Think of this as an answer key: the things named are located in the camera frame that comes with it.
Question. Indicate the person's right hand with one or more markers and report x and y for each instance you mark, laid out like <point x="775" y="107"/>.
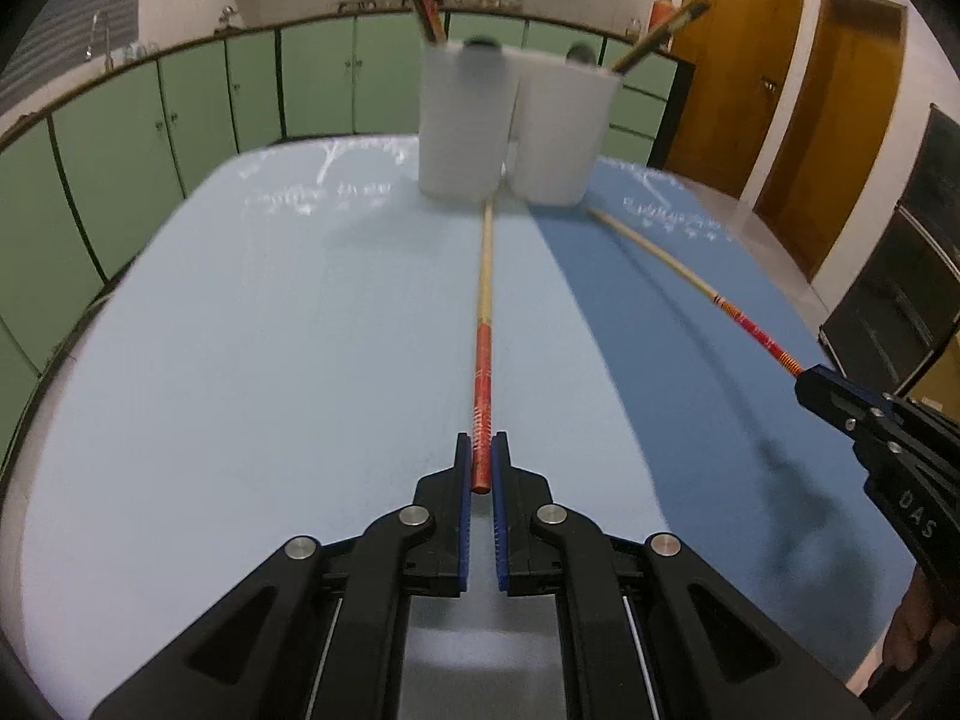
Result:
<point x="911" y="630"/>

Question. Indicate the green base kitchen cabinets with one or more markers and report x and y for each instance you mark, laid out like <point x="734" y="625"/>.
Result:
<point x="112" y="142"/>

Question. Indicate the small glass jar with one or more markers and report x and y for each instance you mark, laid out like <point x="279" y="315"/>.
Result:
<point x="634" y="30"/>

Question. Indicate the red-tipped wooden chopstick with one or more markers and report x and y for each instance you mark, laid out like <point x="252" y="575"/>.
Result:
<point x="486" y="330"/>
<point x="697" y="281"/>

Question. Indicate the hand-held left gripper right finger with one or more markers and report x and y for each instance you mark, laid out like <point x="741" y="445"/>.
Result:
<point x="501" y="532"/>

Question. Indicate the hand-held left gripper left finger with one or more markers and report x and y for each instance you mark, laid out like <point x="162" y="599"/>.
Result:
<point x="463" y="532"/>

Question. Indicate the wooden door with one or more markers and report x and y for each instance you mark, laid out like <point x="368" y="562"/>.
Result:
<point x="735" y="52"/>
<point x="840" y="135"/>

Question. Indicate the grey window blind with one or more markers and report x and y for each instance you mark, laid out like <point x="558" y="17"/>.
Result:
<point x="67" y="7"/>

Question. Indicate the metal sink faucet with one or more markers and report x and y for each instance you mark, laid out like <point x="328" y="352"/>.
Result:
<point x="97" y="37"/>

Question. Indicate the orange thermos flask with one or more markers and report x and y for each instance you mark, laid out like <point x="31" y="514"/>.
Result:
<point x="660" y="19"/>

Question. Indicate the white plastic cup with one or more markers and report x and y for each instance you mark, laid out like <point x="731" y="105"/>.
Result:
<point x="562" y="135"/>
<point x="465" y="127"/>

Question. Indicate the small metal tap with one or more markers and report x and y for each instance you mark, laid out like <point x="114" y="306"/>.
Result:
<point x="227" y="19"/>

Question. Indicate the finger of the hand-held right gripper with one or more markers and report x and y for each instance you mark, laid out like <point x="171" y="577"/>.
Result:
<point x="862" y="394"/>
<point x="862" y="427"/>

